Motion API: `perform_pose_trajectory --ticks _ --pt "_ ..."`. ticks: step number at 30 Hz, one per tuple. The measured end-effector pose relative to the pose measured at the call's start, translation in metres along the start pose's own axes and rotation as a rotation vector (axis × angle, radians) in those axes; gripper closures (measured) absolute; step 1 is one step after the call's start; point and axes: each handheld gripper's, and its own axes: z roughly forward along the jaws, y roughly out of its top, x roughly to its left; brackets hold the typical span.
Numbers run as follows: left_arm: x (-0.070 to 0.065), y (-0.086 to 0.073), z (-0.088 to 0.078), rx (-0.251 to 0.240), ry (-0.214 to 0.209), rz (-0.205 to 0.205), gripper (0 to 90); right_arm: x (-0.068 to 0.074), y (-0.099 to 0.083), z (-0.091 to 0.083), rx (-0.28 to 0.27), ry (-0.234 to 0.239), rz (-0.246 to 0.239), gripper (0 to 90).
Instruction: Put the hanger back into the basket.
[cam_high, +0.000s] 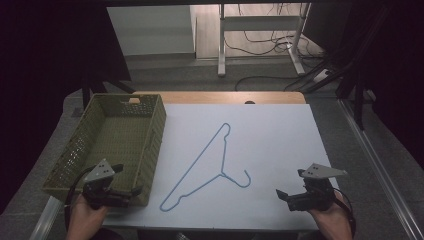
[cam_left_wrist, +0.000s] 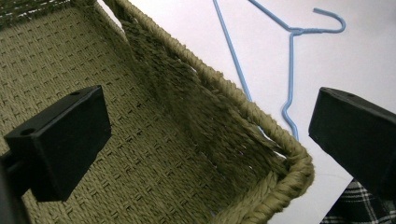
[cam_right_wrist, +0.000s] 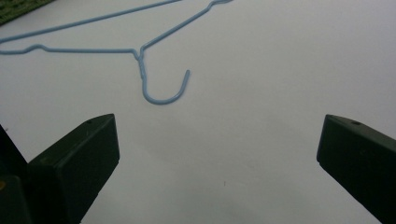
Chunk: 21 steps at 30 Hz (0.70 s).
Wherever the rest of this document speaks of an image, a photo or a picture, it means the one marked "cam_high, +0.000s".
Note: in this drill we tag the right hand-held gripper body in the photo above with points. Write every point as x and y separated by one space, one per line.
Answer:
315 196

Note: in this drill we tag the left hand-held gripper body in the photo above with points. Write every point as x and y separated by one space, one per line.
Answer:
100 191

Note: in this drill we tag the person's right hand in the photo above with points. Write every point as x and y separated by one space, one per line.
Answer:
333 223

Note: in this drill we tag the person's left hand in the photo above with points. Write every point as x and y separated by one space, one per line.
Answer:
85 221

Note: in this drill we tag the green plastic basket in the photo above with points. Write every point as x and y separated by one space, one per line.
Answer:
123 140

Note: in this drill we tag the white table mat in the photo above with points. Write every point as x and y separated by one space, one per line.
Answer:
283 140

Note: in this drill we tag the black metal stand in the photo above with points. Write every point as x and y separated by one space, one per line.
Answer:
87 90
358 100

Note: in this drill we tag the white power strip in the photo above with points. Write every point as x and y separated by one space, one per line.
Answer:
321 75

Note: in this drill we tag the black curtain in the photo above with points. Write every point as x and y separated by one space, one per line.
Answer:
50 66
400 66

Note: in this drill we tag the white cabinet panel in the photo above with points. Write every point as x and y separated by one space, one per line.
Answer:
150 30

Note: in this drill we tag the aluminium rail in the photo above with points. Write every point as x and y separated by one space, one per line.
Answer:
376 160
46 216

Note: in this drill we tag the white metal desk frame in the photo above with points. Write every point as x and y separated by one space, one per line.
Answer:
260 23

